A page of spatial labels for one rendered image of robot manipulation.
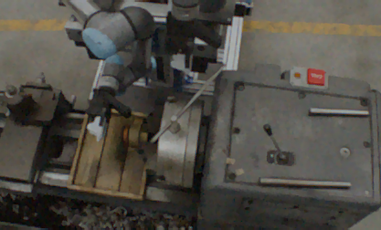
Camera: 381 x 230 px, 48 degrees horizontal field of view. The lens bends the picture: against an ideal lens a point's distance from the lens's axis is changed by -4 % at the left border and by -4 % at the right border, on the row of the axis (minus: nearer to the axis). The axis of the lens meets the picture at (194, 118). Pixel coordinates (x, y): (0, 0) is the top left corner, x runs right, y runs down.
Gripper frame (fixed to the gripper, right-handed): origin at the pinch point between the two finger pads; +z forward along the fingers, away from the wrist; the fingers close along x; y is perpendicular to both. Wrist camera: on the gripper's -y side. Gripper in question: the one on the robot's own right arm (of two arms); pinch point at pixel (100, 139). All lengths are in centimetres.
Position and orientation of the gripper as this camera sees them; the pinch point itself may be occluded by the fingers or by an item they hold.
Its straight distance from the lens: 162.6
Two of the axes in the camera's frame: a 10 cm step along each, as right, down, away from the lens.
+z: -1.3, 8.8, -4.5
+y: -9.9, -1.2, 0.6
